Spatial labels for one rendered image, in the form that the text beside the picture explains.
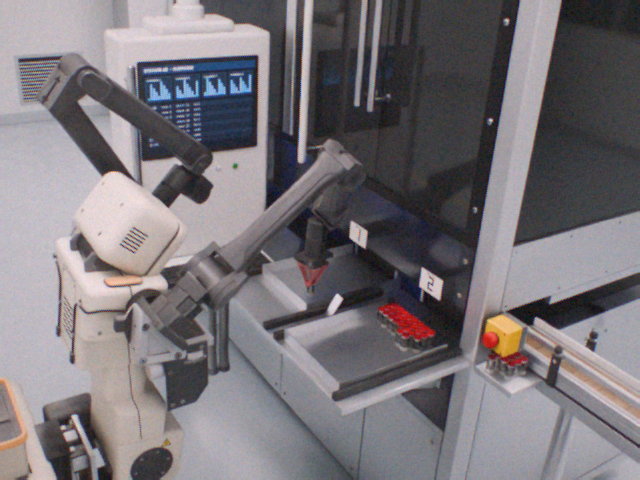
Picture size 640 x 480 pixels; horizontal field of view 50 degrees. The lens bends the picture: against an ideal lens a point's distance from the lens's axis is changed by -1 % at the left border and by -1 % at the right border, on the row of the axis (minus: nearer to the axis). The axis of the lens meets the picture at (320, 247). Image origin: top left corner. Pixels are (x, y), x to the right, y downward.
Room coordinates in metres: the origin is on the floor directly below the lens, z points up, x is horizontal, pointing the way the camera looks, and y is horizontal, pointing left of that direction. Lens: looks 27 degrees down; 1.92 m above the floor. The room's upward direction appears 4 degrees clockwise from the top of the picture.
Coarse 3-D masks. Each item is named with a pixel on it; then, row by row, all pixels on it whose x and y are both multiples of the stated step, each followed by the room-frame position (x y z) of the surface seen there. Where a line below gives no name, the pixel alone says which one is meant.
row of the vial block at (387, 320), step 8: (384, 312) 1.61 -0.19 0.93; (384, 320) 1.60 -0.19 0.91; (392, 320) 1.59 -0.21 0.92; (392, 328) 1.57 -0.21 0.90; (400, 328) 1.55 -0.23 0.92; (408, 328) 1.54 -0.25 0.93; (416, 336) 1.50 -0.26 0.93; (408, 344) 1.51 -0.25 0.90; (416, 344) 1.49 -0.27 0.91; (416, 352) 1.49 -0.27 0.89
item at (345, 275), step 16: (336, 256) 2.02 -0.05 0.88; (352, 256) 2.03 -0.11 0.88; (272, 272) 1.82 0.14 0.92; (288, 272) 1.89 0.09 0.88; (336, 272) 1.91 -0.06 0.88; (352, 272) 1.91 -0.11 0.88; (368, 272) 1.92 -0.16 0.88; (288, 288) 1.74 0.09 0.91; (304, 288) 1.79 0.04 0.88; (320, 288) 1.80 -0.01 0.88; (336, 288) 1.81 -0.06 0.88; (352, 288) 1.81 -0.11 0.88; (368, 288) 1.77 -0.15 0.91; (384, 288) 1.81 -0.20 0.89; (304, 304) 1.66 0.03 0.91; (320, 304) 1.68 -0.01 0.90
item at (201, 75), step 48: (144, 48) 2.04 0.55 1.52; (192, 48) 2.12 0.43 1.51; (240, 48) 2.21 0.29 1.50; (144, 96) 2.03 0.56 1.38; (192, 96) 2.11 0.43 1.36; (240, 96) 2.20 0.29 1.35; (144, 144) 2.03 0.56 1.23; (240, 144) 2.20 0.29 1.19; (240, 192) 2.21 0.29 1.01; (192, 240) 2.11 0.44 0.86
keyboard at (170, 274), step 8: (216, 256) 2.07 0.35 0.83; (256, 256) 2.09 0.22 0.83; (264, 256) 2.09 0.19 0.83; (176, 264) 1.99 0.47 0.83; (224, 264) 2.01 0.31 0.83; (256, 264) 2.03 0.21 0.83; (160, 272) 1.93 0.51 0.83; (168, 272) 1.94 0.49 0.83; (176, 272) 1.94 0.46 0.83; (168, 280) 1.88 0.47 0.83; (176, 280) 1.89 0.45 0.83; (168, 288) 1.85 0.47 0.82
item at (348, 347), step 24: (360, 312) 1.65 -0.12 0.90; (288, 336) 1.50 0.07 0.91; (312, 336) 1.54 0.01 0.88; (336, 336) 1.55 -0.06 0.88; (360, 336) 1.56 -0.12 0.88; (384, 336) 1.56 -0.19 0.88; (312, 360) 1.40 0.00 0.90; (336, 360) 1.44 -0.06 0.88; (360, 360) 1.45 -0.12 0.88; (384, 360) 1.45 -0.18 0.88; (408, 360) 1.42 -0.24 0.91; (336, 384) 1.31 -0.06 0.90
